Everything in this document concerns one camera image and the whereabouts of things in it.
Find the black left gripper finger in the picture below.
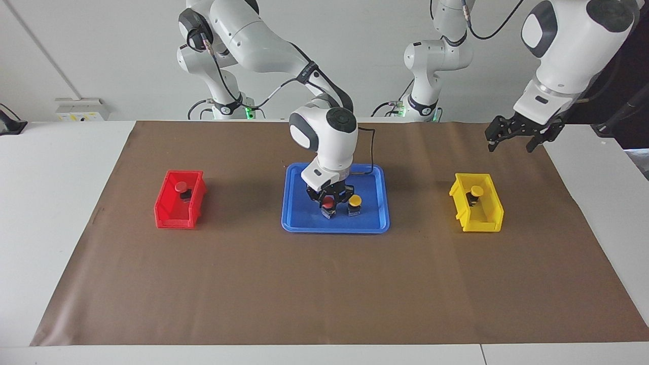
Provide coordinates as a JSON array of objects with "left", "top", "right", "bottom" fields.
[
  {"left": 526, "top": 118, "right": 566, "bottom": 153},
  {"left": 484, "top": 116, "right": 514, "bottom": 153}
]

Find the blue plastic tray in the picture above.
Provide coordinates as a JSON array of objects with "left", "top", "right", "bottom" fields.
[{"left": 281, "top": 163, "right": 390, "bottom": 234}]

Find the black stand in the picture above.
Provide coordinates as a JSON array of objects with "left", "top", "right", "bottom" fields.
[{"left": 591, "top": 99, "right": 649, "bottom": 138}]

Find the brown paper table mat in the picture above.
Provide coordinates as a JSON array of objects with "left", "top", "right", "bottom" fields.
[{"left": 30, "top": 120, "right": 649, "bottom": 347}]

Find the yellow plastic bin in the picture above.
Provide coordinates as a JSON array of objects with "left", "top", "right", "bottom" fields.
[{"left": 449, "top": 173, "right": 504, "bottom": 233}]

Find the red plastic bin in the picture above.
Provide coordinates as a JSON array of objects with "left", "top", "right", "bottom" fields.
[{"left": 154, "top": 170, "right": 207, "bottom": 230}]

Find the black device at table edge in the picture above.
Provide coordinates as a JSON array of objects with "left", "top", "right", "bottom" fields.
[{"left": 0, "top": 104, "right": 28, "bottom": 136}]

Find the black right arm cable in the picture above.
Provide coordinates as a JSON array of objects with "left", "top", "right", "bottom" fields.
[{"left": 200, "top": 30, "right": 376, "bottom": 177}]

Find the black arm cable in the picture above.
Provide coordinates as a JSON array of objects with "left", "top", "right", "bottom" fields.
[
  {"left": 464, "top": 0, "right": 525, "bottom": 41},
  {"left": 200, "top": 30, "right": 376, "bottom": 177}
]

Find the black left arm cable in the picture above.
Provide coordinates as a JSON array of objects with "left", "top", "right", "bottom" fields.
[{"left": 464, "top": 0, "right": 525, "bottom": 41}]

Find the black base cable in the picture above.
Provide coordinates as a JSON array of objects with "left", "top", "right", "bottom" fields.
[
  {"left": 188, "top": 99, "right": 213, "bottom": 121},
  {"left": 372, "top": 81, "right": 414, "bottom": 118}
]

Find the white wall box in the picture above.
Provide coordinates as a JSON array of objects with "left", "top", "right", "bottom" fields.
[{"left": 55, "top": 98, "right": 110, "bottom": 122}]

